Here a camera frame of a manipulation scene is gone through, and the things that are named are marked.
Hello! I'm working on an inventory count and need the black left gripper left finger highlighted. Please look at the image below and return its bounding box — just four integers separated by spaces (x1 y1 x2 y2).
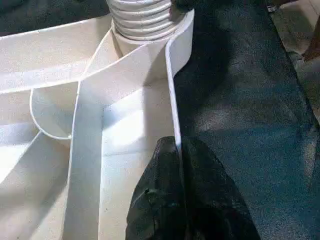
126 136 188 240

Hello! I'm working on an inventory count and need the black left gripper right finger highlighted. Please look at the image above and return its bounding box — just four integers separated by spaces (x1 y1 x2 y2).
179 137 261 240

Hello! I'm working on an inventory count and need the white plastic table top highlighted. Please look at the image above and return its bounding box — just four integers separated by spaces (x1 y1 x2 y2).
0 8 196 240

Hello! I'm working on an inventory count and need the white plastic table leg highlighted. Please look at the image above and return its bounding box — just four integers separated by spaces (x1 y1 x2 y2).
106 0 176 42

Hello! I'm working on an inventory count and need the black work mat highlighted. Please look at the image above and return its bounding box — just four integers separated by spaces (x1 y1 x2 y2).
0 0 320 240

